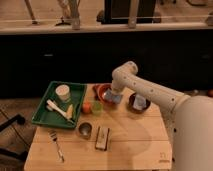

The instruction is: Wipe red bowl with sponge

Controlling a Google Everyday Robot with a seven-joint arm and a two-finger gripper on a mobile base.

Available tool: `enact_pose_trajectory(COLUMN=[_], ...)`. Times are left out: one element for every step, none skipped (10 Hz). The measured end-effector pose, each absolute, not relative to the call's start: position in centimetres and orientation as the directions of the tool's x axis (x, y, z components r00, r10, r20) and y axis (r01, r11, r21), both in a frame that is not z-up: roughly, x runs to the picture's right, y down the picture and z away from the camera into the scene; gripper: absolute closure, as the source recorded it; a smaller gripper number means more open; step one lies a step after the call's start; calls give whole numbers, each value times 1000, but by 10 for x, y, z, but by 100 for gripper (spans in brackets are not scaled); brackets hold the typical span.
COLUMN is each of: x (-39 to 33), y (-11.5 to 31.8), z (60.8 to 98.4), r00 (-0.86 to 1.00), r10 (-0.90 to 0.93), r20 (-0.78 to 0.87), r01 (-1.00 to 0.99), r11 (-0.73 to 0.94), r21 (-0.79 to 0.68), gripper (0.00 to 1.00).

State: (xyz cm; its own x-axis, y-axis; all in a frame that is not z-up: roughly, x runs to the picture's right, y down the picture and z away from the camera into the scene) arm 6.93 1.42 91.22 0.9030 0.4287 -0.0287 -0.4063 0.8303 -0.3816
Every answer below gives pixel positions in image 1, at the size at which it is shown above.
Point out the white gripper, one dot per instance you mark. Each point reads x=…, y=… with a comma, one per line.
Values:
x=117, y=89

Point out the blue sponge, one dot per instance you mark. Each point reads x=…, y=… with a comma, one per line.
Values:
x=113, y=98

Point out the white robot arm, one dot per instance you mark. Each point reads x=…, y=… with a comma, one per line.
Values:
x=193, y=139

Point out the red bowl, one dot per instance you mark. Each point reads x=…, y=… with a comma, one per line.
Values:
x=103, y=90

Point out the light blue cup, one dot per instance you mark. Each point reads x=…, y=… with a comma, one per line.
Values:
x=139, y=102

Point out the green plastic cup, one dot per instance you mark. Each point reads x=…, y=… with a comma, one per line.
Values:
x=96, y=108

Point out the orange fruit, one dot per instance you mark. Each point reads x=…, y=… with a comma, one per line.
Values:
x=86, y=107

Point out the brown rectangular box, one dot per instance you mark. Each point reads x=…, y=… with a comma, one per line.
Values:
x=102, y=138

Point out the small metal cup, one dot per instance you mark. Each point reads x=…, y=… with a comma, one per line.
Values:
x=85, y=130

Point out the white cup in tray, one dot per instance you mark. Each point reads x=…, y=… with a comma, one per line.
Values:
x=63, y=92

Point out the green plastic tray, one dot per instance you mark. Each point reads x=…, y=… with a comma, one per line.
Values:
x=45, y=116

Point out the silver fork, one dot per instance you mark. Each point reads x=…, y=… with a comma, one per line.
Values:
x=53, y=136

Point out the black office chair base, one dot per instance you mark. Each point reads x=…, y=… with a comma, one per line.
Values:
x=20, y=120

